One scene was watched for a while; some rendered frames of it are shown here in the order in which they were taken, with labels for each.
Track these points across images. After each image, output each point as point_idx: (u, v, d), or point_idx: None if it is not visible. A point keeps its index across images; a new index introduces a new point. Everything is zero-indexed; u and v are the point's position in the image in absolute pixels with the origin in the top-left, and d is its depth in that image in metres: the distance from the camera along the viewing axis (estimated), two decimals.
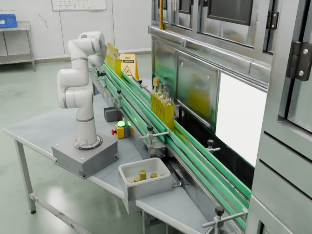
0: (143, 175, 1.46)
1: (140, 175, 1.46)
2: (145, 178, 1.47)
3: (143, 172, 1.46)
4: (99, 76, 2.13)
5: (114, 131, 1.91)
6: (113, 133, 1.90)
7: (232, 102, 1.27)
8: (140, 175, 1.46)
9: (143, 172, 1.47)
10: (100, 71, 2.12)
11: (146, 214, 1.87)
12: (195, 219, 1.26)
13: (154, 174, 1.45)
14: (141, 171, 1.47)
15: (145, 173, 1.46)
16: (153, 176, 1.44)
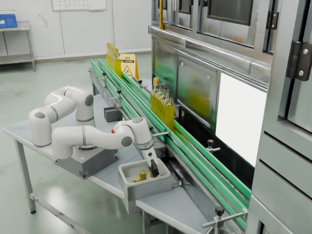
0: (143, 175, 1.46)
1: (140, 175, 1.46)
2: (145, 178, 1.47)
3: (143, 172, 1.46)
4: (156, 169, 1.36)
5: None
6: (113, 133, 1.90)
7: (232, 102, 1.27)
8: (140, 175, 1.46)
9: (143, 172, 1.47)
10: (155, 159, 1.35)
11: (146, 214, 1.87)
12: (195, 219, 1.26)
13: None
14: (141, 172, 1.47)
15: (145, 173, 1.46)
16: None
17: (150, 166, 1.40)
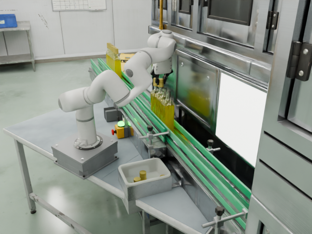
0: (143, 175, 1.46)
1: (140, 175, 1.46)
2: (145, 178, 1.47)
3: (143, 172, 1.46)
4: (172, 71, 1.67)
5: (114, 131, 1.91)
6: (113, 133, 1.90)
7: (232, 102, 1.27)
8: (140, 175, 1.46)
9: (143, 172, 1.47)
10: None
11: (146, 214, 1.87)
12: (195, 219, 1.26)
13: (160, 78, 1.68)
14: (141, 172, 1.47)
15: (145, 173, 1.46)
16: (162, 78, 1.67)
17: (165, 74, 1.65)
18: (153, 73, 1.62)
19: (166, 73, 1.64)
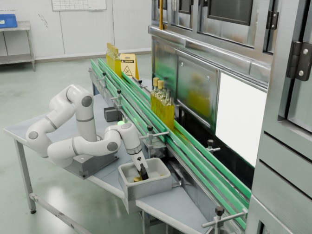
0: None
1: (140, 175, 1.46)
2: None
3: None
4: (146, 173, 1.39)
5: None
6: None
7: (232, 102, 1.27)
8: (140, 175, 1.46)
9: (143, 172, 1.47)
10: (144, 164, 1.39)
11: (146, 214, 1.87)
12: (195, 219, 1.26)
13: (160, 80, 1.68)
14: (141, 172, 1.47)
15: None
16: (162, 81, 1.68)
17: (139, 171, 1.43)
18: None
19: None
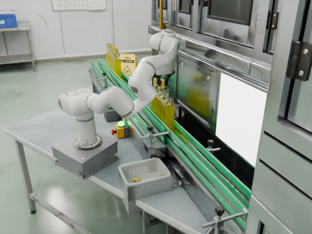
0: (165, 81, 1.62)
1: (165, 82, 1.61)
2: (164, 84, 1.64)
3: (164, 79, 1.62)
4: (174, 72, 1.61)
5: (114, 131, 1.91)
6: (113, 133, 1.90)
7: (232, 102, 1.27)
8: (165, 82, 1.61)
9: (162, 79, 1.62)
10: None
11: (146, 214, 1.87)
12: (195, 219, 1.26)
13: None
14: (162, 80, 1.61)
15: (164, 79, 1.63)
16: None
17: (167, 75, 1.59)
18: (154, 74, 1.56)
19: (168, 74, 1.59)
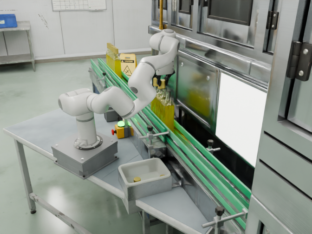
0: (165, 81, 1.62)
1: (165, 82, 1.61)
2: (164, 84, 1.64)
3: (164, 79, 1.62)
4: (174, 72, 1.61)
5: (114, 131, 1.91)
6: (113, 133, 1.90)
7: (232, 102, 1.27)
8: (165, 82, 1.61)
9: (162, 80, 1.62)
10: None
11: (146, 214, 1.87)
12: (195, 219, 1.26)
13: None
14: (162, 80, 1.61)
15: (164, 79, 1.63)
16: None
17: (167, 75, 1.59)
18: (154, 74, 1.56)
19: (168, 74, 1.58)
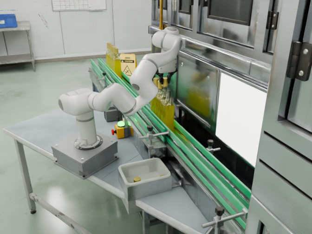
0: (167, 79, 1.62)
1: (167, 80, 1.61)
2: (167, 82, 1.64)
3: (166, 77, 1.62)
4: (177, 70, 1.61)
5: (114, 131, 1.91)
6: (113, 133, 1.90)
7: (232, 102, 1.27)
8: (167, 80, 1.61)
9: (165, 77, 1.62)
10: None
11: (146, 214, 1.87)
12: (195, 219, 1.26)
13: None
14: (164, 78, 1.61)
15: (167, 77, 1.63)
16: None
17: (170, 74, 1.59)
18: (157, 71, 1.56)
19: (170, 72, 1.59)
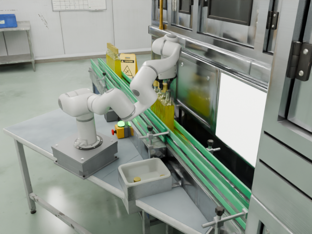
0: (167, 85, 1.64)
1: (167, 86, 1.63)
2: (166, 88, 1.65)
3: (165, 83, 1.63)
4: (176, 76, 1.63)
5: (114, 131, 1.91)
6: (113, 133, 1.90)
7: (232, 102, 1.27)
8: (167, 86, 1.63)
9: (164, 83, 1.63)
10: None
11: (146, 214, 1.87)
12: (195, 219, 1.26)
13: None
14: (164, 84, 1.63)
15: (166, 83, 1.64)
16: (162, 81, 1.68)
17: (170, 80, 1.60)
18: (157, 78, 1.58)
19: (170, 78, 1.60)
